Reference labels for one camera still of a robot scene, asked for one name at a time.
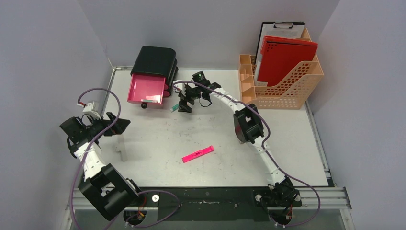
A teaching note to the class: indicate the green white glue stick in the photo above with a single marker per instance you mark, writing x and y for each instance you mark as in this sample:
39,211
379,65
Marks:
152,98

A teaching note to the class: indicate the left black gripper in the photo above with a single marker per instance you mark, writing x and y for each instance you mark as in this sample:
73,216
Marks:
117,127

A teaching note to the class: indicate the thick red binder folder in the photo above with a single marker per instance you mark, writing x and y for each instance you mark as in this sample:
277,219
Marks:
278,56

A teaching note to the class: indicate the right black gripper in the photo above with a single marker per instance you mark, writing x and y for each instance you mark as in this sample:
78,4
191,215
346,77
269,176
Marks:
187,95

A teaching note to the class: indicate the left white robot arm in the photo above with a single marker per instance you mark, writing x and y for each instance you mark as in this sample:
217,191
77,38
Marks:
103,186

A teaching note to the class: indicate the black clipboard with paper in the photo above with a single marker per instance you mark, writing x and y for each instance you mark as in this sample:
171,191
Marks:
278,29

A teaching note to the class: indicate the orange plastic file organizer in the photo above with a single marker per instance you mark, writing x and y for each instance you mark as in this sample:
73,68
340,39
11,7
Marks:
291,93

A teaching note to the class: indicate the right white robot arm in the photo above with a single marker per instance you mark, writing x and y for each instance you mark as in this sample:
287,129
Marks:
249,129

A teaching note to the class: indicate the black pink drawer unit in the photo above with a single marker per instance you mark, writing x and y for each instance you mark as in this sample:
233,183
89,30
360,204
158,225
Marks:
153,73

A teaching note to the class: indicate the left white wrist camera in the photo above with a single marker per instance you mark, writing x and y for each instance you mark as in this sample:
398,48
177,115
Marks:
91,108

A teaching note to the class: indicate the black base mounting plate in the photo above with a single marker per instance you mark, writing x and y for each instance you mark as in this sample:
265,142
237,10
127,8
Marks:
213,204

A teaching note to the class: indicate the pink highlighter marker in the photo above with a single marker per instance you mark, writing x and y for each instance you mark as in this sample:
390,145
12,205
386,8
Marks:
197,154

